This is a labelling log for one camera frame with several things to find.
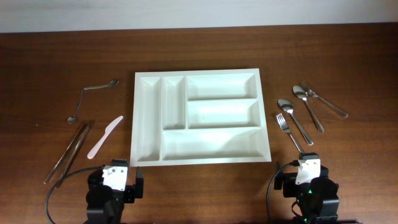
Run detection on steel fork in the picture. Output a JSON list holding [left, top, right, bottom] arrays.
[[276, 113, 305, 154], [300, 82, 348, 118]]

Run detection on steel tablespoon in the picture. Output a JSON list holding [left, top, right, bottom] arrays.
[[277, 99, 313, 146], [292, 85, 325, 133]]

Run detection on steel tongs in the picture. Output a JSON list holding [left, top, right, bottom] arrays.
[[44, 123, 90, 184]]

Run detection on white plastic knife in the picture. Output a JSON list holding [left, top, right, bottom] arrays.
[[87, 116, 124, 159]]

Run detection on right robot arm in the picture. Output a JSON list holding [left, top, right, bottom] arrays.
[[270, 152, 340, 224]]

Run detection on small steel teaspoon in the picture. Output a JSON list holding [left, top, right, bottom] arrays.
[[83, 79, 119, 90], [67, 89, 85, 124]]

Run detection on right black camera cable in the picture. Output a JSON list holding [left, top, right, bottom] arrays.
[[266, 161, 301, 224]]

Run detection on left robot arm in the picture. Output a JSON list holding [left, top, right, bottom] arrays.
[[86, 159, 144, 224]]

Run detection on white cutlery tray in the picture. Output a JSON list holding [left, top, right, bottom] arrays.
[[130, 68, 271, 167]]

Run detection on small steel teaspoon lower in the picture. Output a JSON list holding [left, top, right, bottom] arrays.
[[67, 89, 85, 124]]

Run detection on small steel teaspoon upper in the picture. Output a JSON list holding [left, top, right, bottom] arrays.
[[83, 79, 119, 90]]

